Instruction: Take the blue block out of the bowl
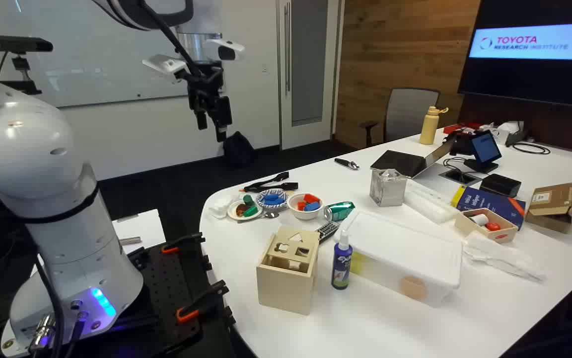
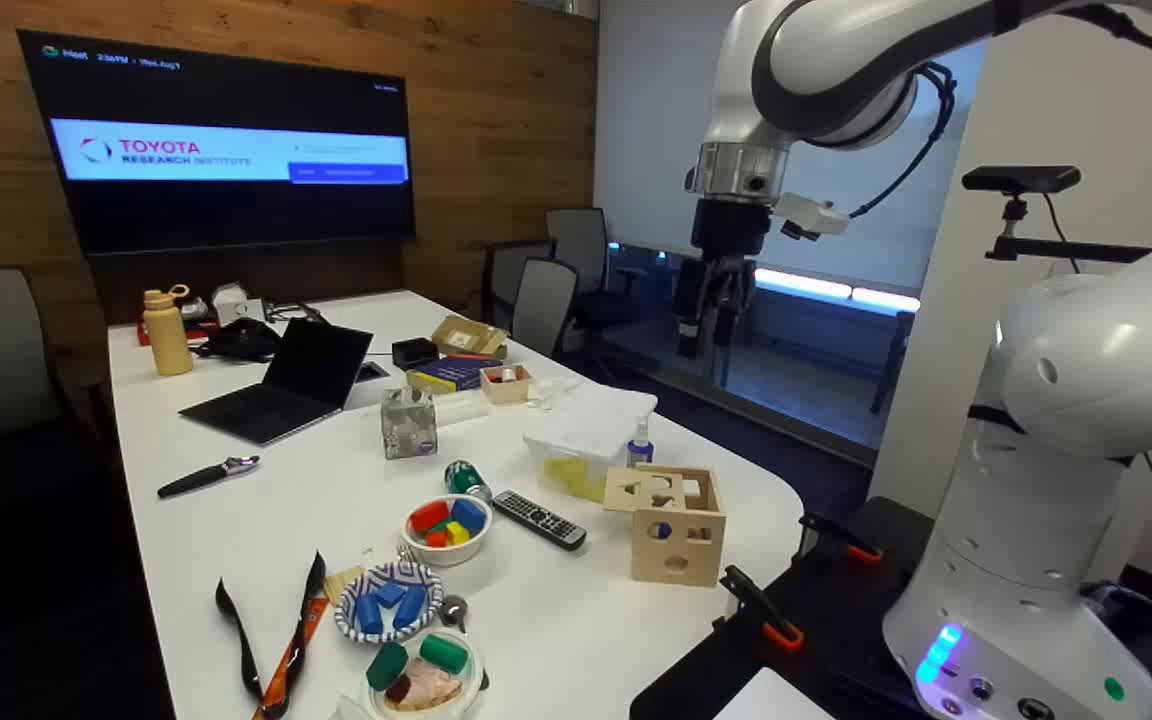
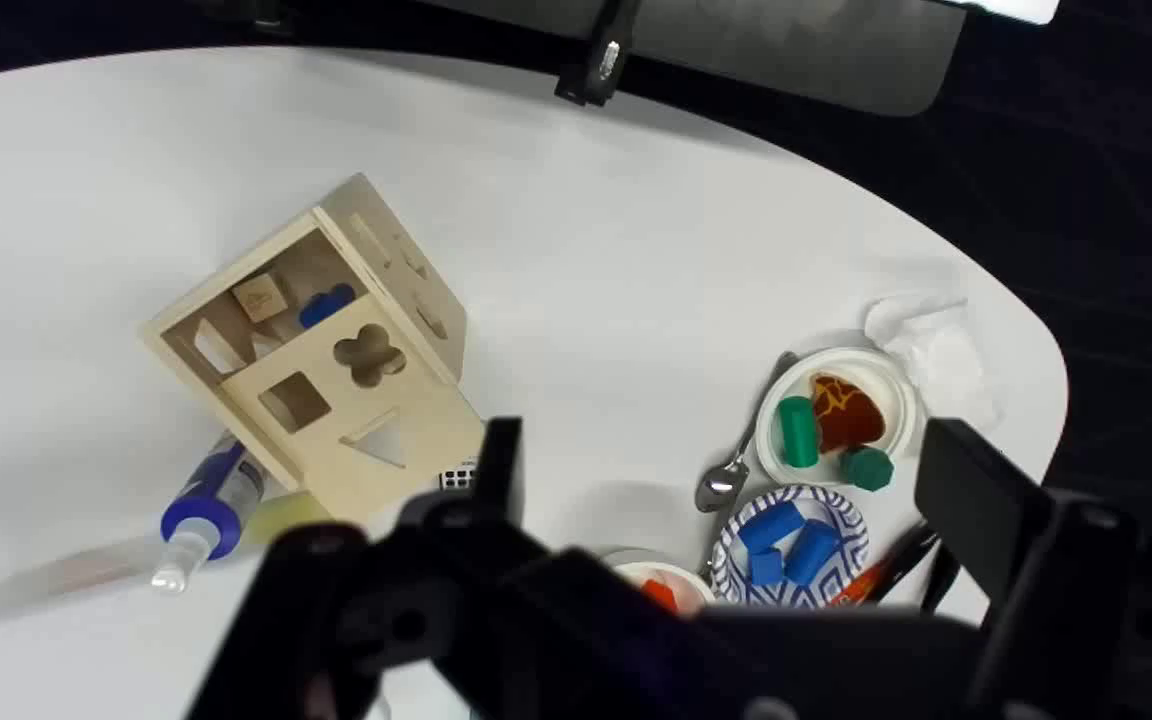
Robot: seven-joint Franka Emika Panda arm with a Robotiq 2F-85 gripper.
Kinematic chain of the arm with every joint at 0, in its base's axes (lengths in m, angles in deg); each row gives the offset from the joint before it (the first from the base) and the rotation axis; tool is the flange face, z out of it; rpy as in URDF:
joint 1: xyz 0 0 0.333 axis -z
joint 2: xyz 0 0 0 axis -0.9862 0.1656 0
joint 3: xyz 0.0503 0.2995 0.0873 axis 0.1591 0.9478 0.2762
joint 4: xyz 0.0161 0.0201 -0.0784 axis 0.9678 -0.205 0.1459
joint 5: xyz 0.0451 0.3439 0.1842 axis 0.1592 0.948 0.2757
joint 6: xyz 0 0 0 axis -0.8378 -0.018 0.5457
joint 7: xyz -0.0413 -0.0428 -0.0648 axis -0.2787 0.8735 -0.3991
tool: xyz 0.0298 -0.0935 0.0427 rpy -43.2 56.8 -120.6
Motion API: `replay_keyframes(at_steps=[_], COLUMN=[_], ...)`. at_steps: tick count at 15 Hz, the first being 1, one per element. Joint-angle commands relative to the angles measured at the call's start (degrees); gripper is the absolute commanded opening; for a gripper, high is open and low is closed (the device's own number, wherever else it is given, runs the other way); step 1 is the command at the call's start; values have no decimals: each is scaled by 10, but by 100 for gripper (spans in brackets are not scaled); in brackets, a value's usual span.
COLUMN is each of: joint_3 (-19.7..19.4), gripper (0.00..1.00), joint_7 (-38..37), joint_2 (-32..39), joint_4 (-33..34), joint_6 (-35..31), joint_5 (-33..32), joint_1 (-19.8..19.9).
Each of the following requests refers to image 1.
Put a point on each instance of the wall TV monitor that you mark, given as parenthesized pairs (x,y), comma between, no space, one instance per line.
(537,51)

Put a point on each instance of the small black tablet screen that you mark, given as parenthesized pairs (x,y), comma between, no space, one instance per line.
(485,149)

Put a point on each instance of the small black box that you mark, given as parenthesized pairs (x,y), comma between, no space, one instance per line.
(499,185)

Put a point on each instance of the grey office chair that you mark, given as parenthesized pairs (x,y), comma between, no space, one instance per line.
(406,111)

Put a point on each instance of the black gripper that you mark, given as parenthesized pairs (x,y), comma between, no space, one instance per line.
(203,81)

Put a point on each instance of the blue book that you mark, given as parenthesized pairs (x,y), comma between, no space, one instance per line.
(487,202)

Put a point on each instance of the clear plastic bag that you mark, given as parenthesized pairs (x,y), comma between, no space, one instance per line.
(501,254)

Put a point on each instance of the black marker pen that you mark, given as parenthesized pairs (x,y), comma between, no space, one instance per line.
(346,163)

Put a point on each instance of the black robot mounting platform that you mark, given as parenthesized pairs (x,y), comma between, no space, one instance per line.
(167,298)

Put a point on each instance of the white paper sheet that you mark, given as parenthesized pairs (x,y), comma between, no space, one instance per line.
(141,228)

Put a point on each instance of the green block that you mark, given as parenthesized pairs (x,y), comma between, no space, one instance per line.
(251,206)

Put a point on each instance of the black bag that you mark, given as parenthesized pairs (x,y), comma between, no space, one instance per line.
(239,147)

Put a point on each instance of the spray bottle with blue label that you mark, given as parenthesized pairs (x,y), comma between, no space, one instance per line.
(342,260)

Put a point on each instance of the red block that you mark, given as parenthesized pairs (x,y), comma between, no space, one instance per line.
(304,198)

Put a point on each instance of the brown cardboard box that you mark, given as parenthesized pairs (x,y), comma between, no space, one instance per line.
(555,204)

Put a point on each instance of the white foam roll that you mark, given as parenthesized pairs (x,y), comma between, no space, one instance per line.
(427,200)

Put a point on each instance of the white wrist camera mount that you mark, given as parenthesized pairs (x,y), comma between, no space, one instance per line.
(163,63)

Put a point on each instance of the white door with window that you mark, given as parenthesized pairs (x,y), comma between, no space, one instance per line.
(308,65)

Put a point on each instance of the wooden tray with items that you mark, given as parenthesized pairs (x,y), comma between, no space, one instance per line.
(485,224)

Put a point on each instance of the blue patterned bowl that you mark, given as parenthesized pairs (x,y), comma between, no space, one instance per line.
(273,198)

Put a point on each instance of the wooden shape sorter box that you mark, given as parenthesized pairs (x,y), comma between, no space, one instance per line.
(286,278)

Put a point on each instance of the dark calculator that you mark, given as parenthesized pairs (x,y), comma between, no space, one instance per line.
(326,230)

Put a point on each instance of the white plastic bin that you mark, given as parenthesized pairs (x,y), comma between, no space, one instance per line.
(406,258)

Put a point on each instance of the black marker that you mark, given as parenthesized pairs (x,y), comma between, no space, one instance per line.
(267,183)

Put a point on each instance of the white shallow bowl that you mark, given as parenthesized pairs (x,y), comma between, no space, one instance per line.
(235,214)

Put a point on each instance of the black orange clamp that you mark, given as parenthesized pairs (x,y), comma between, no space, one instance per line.
(199,300)
(181,242)

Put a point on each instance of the blue block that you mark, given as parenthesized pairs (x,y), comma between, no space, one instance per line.
(312,206)

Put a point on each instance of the black camera on stand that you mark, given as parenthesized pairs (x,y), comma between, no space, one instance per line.
(10,43)

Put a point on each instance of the yellow water bottle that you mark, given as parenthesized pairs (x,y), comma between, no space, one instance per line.
(429,125)

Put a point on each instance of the teal plastic object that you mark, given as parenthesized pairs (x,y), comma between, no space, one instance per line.
(340,210)

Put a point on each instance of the metal square box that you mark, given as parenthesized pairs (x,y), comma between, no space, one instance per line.
(386,188)

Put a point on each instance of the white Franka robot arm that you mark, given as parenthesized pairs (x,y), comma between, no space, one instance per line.
(28,151)

